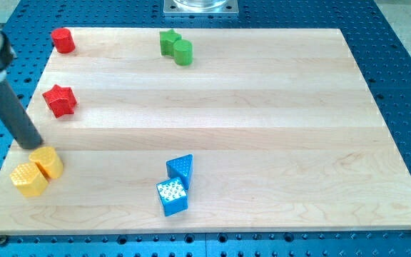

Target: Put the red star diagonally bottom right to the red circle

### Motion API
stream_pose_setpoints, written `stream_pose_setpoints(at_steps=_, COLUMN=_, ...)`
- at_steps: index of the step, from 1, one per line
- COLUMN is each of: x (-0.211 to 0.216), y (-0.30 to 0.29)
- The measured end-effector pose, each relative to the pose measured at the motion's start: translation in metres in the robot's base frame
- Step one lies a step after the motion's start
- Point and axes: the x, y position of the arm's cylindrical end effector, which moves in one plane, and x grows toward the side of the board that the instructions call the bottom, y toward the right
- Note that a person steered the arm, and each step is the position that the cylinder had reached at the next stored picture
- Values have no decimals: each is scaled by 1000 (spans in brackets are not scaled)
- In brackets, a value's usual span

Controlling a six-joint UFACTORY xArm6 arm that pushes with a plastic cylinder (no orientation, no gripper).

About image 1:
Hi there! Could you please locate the red star block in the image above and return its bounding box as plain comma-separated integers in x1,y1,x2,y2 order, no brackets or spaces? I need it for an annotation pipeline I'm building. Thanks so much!
42,84,77,118

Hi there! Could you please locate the yellow hexagon block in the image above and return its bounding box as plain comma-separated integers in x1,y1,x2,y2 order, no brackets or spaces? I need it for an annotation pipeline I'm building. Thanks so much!
10,162,49,197

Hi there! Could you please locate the red cylinder block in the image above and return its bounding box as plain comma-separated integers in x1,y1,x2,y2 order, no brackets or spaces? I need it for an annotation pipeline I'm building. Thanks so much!
51,28,76,54

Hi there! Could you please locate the light wooden board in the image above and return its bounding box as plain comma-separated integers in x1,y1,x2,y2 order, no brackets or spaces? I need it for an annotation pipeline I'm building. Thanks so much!
0,27,411,235

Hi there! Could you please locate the yellow heart block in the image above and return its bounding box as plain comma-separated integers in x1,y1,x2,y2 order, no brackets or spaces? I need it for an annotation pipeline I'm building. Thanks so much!
29,146,64,179

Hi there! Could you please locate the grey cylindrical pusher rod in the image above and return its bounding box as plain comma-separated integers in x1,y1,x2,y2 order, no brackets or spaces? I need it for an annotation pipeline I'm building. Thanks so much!
0,81,43,149

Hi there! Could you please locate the blue triangle block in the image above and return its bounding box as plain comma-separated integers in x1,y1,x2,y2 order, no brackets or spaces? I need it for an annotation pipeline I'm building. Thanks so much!
166,154,193,190

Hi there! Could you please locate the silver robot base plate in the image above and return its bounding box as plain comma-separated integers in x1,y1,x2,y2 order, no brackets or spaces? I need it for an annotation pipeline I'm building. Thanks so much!
163,0,239,17

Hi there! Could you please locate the green star block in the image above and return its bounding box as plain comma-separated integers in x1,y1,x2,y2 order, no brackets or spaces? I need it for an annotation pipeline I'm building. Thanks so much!
159,29,182,56

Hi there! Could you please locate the green cylinder block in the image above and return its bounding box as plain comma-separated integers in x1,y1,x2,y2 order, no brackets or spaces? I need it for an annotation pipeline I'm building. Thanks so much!
173,39,193,66

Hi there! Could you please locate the blue cube block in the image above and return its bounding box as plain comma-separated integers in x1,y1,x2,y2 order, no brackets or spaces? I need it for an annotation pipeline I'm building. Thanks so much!
156,177,188,216

